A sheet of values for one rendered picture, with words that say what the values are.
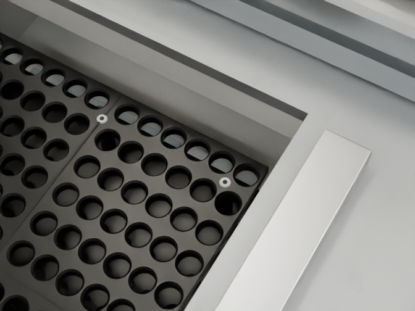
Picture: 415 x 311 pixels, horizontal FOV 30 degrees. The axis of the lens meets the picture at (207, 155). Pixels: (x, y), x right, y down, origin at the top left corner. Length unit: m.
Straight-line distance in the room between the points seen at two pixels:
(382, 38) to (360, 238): 0.08
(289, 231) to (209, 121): 0.18
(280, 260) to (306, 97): 0.09
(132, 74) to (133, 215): 0.14
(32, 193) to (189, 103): 0.14
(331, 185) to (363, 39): 0.07
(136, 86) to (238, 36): 0.13
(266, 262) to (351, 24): 0.11
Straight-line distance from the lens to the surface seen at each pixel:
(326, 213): 0.31
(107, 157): 0.39
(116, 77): 0.50
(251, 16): 0.37
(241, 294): 0.30
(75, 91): 0.48
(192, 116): 0.48
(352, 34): 0.34
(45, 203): 0.39
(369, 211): 0.33
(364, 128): 0.35
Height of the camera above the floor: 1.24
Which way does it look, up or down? 60 degrees down
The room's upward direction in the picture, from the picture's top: 2 degrees counter-clockwise
